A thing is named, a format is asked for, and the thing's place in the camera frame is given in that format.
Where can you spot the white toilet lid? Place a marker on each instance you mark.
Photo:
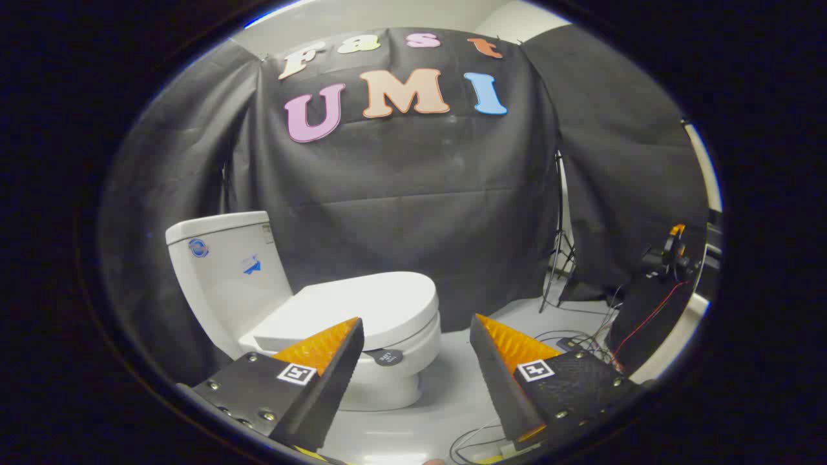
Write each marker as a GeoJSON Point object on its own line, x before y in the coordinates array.
{"type": "Point", "coordinates": [362, 303]}

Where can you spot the black device with orange part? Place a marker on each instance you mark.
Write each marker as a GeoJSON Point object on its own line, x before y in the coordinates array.
{"type": "Point", "coordinates": [672, 258]}

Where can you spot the black power adapter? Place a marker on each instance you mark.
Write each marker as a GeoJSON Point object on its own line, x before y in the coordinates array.
{"type": "Point", "coordinates": [571, 344]}

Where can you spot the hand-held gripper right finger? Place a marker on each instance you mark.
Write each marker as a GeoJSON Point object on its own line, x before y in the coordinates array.
{"type": "Point", "coordinates": [497, 387]}

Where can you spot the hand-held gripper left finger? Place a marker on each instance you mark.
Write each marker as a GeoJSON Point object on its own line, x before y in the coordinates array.
{"type": "Point", "coordinates": [333, 387]}

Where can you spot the dark cloth covered stand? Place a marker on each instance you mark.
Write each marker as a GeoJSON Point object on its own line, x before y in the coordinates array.
{"type": "Point", "coordinates": [646, 297]}

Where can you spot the white ceramic toilet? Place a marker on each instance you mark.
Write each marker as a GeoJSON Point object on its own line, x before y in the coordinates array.
{"type": "Point", "coordinates": [226, 290]}

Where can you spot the black tripod stand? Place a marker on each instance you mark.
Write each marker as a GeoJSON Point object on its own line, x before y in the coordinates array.
{"type": "Point", "coordinates": [558, 245]}

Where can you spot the white toilet seat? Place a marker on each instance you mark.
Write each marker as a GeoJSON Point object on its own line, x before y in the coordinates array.
{"type": "Point", "coordinates": [430, 340]}

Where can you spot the black backdrop cloth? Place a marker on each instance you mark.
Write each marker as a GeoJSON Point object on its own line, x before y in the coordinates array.
{"type": "Point", "coordinates": [420, 194]}

